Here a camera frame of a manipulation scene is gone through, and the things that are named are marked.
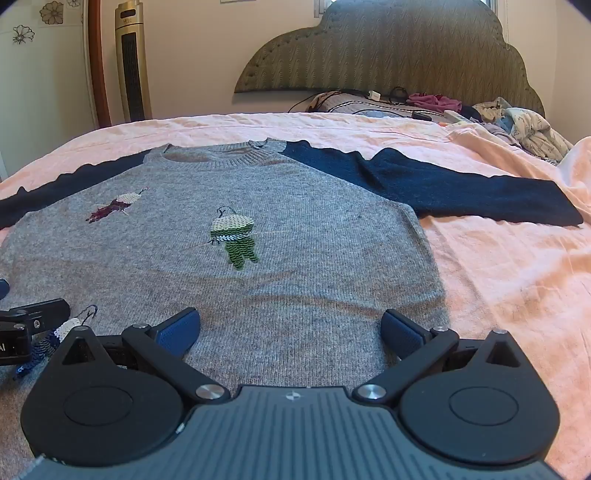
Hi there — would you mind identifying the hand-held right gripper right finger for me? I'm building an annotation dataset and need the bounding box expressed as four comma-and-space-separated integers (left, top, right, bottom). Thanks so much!
352, 308, 533, 409

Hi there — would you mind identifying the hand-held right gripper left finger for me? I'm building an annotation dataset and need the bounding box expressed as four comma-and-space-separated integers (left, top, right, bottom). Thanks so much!
58, 307, 232, 408

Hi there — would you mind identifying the grey sweater with navy sleeves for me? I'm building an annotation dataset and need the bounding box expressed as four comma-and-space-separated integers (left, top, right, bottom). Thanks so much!
0, 137, 584, 480

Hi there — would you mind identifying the pile of light clothes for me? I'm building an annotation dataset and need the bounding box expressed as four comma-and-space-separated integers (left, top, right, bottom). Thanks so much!
471, 97, 575, 163

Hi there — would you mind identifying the pink blanket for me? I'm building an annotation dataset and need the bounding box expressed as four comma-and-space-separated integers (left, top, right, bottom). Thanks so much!
0, 112, 591, 480

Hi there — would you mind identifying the striped grey pillow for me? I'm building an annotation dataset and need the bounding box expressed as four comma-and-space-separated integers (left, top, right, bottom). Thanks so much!
307, 91, 462, 125

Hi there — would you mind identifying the magenta cloth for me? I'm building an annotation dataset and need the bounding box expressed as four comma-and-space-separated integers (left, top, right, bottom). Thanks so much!
406, 92, 462, 113

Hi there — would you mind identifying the gold tower fan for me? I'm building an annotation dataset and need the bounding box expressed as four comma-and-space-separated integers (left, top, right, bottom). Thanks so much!
115, 1, 153, 123

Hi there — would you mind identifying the olive padded headboard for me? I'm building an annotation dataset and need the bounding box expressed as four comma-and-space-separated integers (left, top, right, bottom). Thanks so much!
234, 0, 546, 119

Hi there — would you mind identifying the brown wooden frame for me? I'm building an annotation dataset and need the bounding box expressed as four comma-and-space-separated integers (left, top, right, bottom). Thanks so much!
87, 0, 113, 128

